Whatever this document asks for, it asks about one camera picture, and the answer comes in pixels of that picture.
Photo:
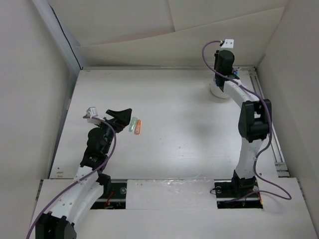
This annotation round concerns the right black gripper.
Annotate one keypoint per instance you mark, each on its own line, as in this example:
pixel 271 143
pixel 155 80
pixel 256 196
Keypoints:
pixel 216 55

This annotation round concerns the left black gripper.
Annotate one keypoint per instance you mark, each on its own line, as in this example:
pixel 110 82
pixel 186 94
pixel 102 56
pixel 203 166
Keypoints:
pixel 122 119

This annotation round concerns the green highlighter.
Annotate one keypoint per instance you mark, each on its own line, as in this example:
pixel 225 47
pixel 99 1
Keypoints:
pixel 133 124

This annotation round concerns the orange highlighter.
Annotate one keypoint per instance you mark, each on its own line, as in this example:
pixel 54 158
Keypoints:
pixel 138 127

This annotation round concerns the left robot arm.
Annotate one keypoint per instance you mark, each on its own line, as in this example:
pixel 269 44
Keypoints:
pixel 61 216

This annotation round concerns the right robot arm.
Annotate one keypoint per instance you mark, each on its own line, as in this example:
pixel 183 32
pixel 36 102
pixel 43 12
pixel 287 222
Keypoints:
pixel 253 124

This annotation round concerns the white divided pen holder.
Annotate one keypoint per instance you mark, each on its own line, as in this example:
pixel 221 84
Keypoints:
pixel 218 92

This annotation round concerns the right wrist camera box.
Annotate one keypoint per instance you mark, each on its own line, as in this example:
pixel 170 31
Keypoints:
pixel 227 43

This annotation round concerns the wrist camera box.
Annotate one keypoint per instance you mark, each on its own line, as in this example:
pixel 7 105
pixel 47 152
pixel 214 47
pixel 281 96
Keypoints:
pixel 91 114
pixel 227 43

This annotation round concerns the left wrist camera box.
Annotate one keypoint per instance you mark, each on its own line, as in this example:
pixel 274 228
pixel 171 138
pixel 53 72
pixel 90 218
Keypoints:
pixel 91 114

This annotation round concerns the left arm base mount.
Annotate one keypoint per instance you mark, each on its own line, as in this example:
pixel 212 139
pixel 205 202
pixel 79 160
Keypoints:
pixel 114 198

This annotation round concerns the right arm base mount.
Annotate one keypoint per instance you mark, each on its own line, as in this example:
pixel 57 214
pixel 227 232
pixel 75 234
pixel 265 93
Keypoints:
pixel 227 197

